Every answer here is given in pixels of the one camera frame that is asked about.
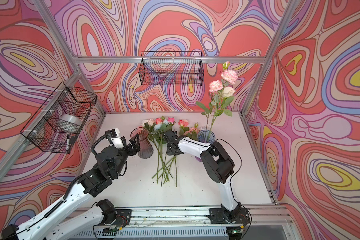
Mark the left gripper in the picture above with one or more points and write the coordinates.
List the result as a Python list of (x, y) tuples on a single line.
[(135, 147)]

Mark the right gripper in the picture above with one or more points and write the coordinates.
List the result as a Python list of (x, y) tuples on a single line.
[(169, 152)]

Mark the blue white rose stem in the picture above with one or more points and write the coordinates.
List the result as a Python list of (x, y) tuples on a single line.
[(171, 163)]

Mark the cream white rose stem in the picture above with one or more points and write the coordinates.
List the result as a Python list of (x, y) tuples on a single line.
[(219, 104)]

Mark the pink carnation stem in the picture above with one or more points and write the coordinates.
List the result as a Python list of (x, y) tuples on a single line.
[(228, 79)]

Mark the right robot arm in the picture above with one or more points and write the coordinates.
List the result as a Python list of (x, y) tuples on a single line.
[(218, 165)]

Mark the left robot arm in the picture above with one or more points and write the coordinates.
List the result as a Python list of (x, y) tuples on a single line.
[(111, 152)]

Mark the pink grey glass vase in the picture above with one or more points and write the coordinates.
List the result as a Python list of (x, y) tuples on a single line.
[(146, 150)]

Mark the purple glass vase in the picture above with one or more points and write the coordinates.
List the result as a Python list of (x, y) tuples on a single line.
[(206, 136)]

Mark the red pink rose stem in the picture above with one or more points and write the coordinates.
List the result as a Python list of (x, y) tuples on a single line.
[(159, 128)]

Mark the white rose stem on table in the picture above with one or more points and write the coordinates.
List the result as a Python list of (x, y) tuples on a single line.
[(149, 125)]

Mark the black marker pen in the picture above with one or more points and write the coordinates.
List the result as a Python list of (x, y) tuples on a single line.
[(68, 144)]

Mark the silver tape roll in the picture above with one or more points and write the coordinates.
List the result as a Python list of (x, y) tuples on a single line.
[(71, 119)]

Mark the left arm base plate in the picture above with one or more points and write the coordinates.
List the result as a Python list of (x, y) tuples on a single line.
[(120, 218)]

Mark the black wire basket back wall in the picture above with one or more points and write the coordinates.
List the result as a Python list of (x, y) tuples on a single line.
[(168, 68)]

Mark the black wire basket wall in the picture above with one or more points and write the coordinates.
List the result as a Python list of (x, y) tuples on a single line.
[(168, 68), (49, 134)]

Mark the black wire basket left wall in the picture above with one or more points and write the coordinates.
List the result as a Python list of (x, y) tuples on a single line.
[(49, 134)]

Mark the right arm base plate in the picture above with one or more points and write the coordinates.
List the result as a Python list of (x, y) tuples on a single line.
[(223, 216)]

